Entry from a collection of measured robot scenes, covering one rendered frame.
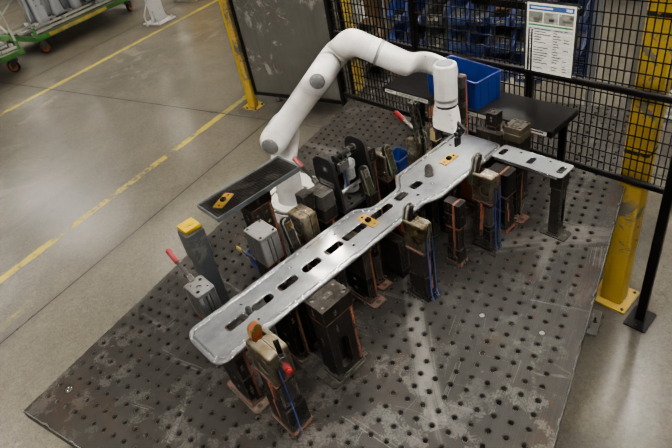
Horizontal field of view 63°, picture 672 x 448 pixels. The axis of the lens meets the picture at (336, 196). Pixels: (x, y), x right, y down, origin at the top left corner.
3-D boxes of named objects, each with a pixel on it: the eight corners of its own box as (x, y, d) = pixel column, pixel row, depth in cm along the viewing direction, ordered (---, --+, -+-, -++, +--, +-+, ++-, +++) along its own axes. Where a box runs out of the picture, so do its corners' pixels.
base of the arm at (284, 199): (263, 207, 252) (255, 174, 241) (285, 183, 265) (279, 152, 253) (297, 217, 244) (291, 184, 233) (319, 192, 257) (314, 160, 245)
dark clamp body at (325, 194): (339, 280, 215) (321, 202, 192) (316, 266, 223) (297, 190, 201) (358, 264, 220) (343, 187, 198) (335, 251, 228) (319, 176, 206)
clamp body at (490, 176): (492, 257, 211) (492, 184, 191) (466, 245, 218) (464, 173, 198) (505, 244, 215) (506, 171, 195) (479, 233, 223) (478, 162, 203)
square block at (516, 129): (518, 204, 233) (520, 130, 213) (501, 197, 238) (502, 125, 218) (528, 194, 237) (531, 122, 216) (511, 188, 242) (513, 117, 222)
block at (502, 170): (506, 236, 218) (507, 179, 202) (482, 226, 226) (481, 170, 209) (519, 224, 223) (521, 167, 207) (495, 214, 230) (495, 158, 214)
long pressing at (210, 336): (223, 374, 151) (222, 371, 150) (183, 334, 165) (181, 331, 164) (504, 146, 218) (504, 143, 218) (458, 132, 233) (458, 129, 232)
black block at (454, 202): (463, 272, 207) (460, 211, 190) (440, 260, 214) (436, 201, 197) (475, 260, 211) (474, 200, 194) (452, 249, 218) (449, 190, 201)
